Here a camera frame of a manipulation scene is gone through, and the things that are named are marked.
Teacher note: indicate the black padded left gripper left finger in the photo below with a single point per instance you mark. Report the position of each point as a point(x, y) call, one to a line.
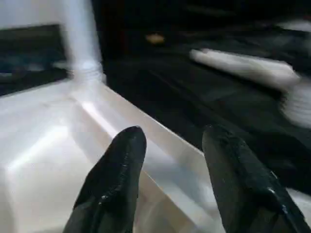
point(114, 184)

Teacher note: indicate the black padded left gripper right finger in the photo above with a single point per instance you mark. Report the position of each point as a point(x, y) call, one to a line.
point(243, 189)

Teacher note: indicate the white plastic table top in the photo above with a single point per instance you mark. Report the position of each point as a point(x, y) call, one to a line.
point(48, 145)

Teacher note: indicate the black work mat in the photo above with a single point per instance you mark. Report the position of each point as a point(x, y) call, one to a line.
point(194, 102)

